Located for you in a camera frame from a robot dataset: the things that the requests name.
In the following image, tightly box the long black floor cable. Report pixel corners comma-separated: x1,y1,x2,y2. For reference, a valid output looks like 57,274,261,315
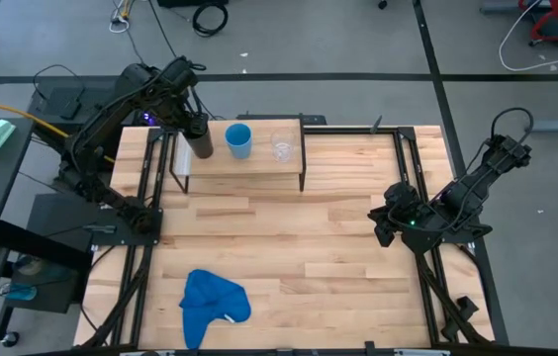
146,0,218,122

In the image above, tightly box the blue cloth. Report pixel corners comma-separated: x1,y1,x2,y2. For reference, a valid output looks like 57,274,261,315
178,268,253,351

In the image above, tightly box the small black device on tower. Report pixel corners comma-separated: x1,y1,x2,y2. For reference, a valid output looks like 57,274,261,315
59,100,83,121

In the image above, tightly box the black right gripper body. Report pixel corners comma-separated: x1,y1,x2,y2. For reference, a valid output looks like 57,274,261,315
367,180,422,236

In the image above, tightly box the coiled black cable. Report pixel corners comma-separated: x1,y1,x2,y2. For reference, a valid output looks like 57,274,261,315
191,1,230,39

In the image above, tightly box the blue object under desk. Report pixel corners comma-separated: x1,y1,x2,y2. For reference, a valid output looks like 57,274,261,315
0,282,39,303

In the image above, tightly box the black computer tower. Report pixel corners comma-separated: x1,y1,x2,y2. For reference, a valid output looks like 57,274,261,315
28,77,164,145

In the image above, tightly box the blue plastic cup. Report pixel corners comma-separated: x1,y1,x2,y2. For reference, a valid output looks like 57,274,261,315
224,122,254,161

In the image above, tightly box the tall black cup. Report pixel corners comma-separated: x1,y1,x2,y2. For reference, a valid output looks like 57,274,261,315
184,126,216,161

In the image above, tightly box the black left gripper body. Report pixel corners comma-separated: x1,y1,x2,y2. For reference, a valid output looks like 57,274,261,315
155,54,210,131

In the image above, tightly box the black bracket on frame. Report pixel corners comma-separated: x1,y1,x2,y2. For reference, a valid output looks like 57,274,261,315
440,295,481,343

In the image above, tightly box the white and yellow cable bundle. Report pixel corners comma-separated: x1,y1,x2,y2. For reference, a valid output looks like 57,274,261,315
108,0,136,35

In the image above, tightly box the white floor cable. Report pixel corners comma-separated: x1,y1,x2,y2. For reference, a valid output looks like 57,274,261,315
498,0,558,72

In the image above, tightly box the black aluminium table frame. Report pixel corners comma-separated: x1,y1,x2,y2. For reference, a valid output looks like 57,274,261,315
79,123,511,356

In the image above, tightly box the wooden shelf with black legs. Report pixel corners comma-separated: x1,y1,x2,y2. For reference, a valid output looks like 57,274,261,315
168,114,308,195

